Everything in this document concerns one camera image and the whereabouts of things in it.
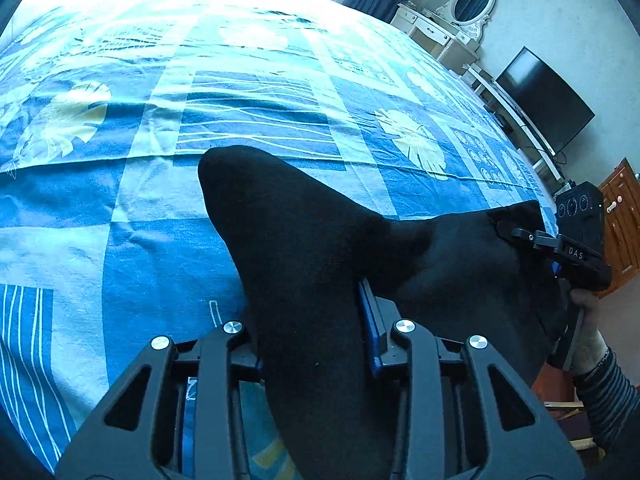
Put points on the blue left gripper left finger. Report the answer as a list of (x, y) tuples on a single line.
[(251, 363)]

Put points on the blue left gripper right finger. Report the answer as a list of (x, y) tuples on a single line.
[(374, 328)]

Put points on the black studded pants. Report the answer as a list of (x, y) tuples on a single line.
[(301, 249)]

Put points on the striped right sleeve forearm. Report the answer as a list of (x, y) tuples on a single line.
[(612, 405)]

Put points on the person's right hand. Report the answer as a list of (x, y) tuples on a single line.
[(591, 347)]

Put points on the brown wooden cabinet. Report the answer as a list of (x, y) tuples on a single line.
[(621, 225)]

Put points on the white tv stand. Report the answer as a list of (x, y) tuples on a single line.
[(519, 128)]

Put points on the black flat screen television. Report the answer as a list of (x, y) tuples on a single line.
[(557, 111)]

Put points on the white oval vanity mirror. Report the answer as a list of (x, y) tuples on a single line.
[(468, 16)]

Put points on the white dressing table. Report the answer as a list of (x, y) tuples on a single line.
[(447, 44)]

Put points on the blue patterned bed sheet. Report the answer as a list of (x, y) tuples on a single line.
[(106, 108)]

